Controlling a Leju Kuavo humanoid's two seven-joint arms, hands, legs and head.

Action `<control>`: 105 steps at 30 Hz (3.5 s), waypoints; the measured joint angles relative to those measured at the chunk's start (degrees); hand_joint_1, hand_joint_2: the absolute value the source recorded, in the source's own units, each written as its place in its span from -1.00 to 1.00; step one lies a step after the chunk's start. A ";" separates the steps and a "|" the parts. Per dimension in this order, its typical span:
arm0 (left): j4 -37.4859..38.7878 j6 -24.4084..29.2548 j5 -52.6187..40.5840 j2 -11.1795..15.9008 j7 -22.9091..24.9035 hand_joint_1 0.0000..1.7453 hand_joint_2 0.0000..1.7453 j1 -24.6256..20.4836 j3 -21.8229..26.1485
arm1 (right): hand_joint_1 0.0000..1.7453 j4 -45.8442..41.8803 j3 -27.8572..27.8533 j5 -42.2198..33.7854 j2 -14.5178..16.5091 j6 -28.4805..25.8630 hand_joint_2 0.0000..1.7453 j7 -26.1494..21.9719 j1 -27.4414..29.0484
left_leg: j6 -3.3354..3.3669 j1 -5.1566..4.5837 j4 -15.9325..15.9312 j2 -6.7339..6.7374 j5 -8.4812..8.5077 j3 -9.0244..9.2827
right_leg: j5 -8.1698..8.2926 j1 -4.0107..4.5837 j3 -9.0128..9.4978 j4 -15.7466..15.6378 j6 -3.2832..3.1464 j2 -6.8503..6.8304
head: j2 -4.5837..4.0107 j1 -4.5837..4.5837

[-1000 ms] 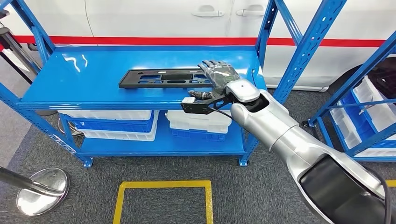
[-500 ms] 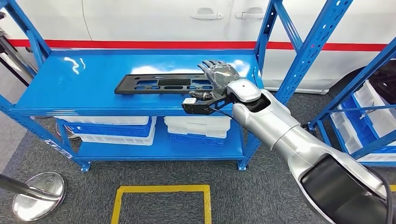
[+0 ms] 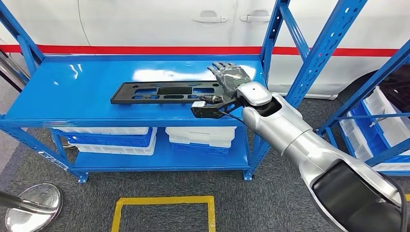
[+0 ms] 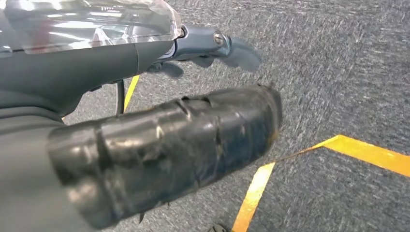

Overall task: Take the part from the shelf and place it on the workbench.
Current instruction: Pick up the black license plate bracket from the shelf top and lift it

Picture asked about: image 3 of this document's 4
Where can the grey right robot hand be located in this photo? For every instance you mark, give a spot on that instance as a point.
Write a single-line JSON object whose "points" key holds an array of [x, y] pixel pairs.
{"points": [[232, 78]]}

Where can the black plastic slotted panel part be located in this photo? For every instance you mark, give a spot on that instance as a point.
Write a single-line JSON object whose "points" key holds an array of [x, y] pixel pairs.
{"points": [[128, 93]]}

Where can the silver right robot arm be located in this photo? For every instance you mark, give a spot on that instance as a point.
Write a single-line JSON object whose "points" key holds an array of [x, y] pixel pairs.
{"points": [[288, 134]]}

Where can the blue metal shelf rack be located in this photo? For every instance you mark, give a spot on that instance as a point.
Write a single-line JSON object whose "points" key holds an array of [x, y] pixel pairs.
{"points": [[368, 85], [80, 89]]}

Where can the blue plastic bin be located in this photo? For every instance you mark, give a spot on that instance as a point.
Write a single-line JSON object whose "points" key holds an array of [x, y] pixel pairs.
{"points": [[109, 141], [198, 150], [368, 134]]}

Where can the white car with red stripe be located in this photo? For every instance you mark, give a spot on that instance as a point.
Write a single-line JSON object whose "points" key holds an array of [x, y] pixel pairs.
{"points": [[144, 22]]}

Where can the yellow floor tape square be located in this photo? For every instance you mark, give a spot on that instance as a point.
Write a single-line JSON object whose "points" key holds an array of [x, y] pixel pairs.
{"points": [[160, 200]]}

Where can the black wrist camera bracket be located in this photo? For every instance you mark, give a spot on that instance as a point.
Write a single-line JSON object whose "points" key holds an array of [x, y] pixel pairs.
{"points": [[208, 112]]}

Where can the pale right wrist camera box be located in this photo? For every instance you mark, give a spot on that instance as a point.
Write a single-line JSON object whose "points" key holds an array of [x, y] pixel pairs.
{"points": [[198, 104]]}

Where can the chrome stanchion post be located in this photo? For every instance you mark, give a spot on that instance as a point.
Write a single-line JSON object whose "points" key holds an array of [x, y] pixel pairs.
{"points": [[32, 208]]}

